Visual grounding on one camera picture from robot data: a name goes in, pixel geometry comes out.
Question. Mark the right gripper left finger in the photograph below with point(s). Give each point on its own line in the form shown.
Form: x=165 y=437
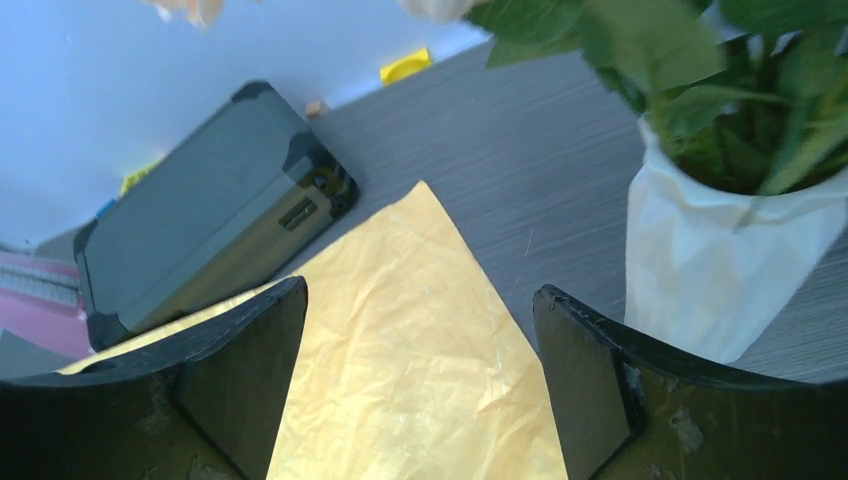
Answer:
x=205 y=402

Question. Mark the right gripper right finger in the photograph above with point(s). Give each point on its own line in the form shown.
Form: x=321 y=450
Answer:
x=628 y=406

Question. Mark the orange flower bouquet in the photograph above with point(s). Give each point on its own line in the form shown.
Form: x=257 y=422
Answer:
x=411 y=366

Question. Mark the large peach rose stem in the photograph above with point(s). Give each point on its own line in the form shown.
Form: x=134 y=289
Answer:
x=634 y=46

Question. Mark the white ribbed vase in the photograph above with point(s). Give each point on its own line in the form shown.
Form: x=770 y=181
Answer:
x=707 y=271

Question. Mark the blue toy block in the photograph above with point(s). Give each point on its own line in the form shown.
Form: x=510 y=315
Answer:
x=106 y=207

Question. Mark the dark grey hard case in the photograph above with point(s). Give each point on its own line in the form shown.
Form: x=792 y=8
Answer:
x=221 y=214

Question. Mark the yellow toy block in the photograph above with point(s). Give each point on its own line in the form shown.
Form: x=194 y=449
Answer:
x=133 y=179

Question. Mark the small yellow toy piece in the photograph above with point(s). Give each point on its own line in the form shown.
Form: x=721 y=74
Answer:
x=405 y=67

